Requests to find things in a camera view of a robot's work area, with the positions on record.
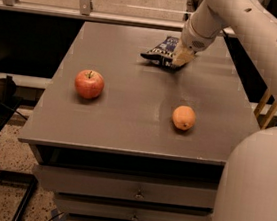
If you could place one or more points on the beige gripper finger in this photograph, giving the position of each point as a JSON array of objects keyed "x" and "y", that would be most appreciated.
[{"x": 182, "y": 55}]

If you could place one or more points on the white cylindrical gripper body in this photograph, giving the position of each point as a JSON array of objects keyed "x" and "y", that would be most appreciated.
[{"x": 194, "y": 39}]

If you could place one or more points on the blue chip bag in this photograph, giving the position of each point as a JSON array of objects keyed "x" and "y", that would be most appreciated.
[{"x": 162, "y": 54}]

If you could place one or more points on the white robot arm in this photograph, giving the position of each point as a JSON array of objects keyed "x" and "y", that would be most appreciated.
[{"x": 248, "y": 187}]

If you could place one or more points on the red apple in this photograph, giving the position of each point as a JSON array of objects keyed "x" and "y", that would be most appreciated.
[{"x": 89, "y": 84}]

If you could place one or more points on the orange fruit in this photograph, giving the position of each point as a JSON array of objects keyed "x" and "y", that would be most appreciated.
[{"x": 183, "y": 117}]

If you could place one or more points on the grey drawer cabinet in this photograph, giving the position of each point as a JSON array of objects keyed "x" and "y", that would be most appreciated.
[{"x": 128, "y": 129}]

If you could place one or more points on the top drawer with knob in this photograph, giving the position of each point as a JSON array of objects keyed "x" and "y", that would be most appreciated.
[{"x": 123, "y": 186}]

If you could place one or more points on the drawer with knob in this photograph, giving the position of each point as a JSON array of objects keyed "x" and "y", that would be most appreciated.
[
  {"x": 123, "y": 186},
  {"x": 134, "y": 211}
]

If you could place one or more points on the middle drawer with knob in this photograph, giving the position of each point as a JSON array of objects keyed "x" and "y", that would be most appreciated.
[{"x": 134, "y": 211}]

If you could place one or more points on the black floor frame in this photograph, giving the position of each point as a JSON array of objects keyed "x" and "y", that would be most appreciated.
[{"x": 17, "y": 191}]

